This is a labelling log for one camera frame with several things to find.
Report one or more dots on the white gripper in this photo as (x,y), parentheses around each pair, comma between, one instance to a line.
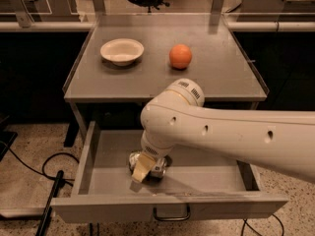
(154,151)

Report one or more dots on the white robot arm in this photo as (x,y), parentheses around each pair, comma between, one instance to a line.
(283,141)

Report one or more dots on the open grey drawer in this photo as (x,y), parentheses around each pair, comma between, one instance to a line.
(213,187)

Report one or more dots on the grey counter cabinet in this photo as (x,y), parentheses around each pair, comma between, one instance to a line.
(218,65)

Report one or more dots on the black pole on floor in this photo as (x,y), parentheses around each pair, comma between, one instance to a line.
(45,218)

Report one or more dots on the orange fruit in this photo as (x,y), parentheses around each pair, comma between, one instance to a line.
(180,56)

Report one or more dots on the white bowl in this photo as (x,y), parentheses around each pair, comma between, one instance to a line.
(122,51)

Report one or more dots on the black drawer handle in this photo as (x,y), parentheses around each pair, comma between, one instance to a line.
(171,213)

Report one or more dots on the white horizontal rail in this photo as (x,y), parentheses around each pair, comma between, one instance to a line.
(233,26)

